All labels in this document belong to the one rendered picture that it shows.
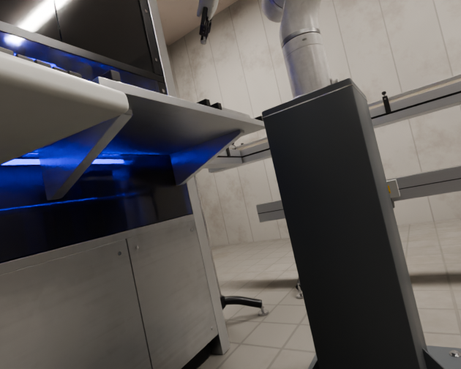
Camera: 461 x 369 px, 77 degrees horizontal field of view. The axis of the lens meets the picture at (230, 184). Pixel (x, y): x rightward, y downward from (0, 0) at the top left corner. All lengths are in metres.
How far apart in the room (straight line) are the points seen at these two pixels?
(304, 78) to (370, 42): 2.67
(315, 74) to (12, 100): 0.74
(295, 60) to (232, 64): 3.21
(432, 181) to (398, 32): 2.07
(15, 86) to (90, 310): 0.71
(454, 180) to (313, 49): 1.08
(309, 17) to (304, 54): 0.11
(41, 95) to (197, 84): 4.08
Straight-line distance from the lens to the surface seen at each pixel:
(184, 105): 0.70
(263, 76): 3.84
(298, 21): 0.97
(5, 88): 0.34
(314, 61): 0.92
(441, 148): 3.33
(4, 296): 0.85
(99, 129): 0.70
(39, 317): 0.88
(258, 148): 1.91
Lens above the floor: 0.64
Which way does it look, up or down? 3 degrees up
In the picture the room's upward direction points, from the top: 12 degrees counter-clockwise
